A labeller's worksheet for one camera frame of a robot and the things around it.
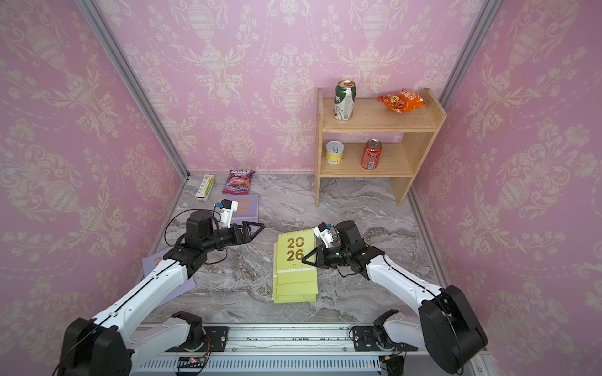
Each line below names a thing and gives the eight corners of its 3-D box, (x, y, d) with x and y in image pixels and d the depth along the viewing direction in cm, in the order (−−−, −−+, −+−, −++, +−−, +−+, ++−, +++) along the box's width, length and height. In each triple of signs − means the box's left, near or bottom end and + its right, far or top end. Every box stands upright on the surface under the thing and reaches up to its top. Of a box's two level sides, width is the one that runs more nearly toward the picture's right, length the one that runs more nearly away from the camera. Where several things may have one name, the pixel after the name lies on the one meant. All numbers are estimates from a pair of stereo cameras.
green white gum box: (198, 201, 113) (194, 194, 109) (206, 179, 122) (203, 172, 118) (209, 201, 113) (205, 194, 109) (216, 179, 122) (213, 172, 118)
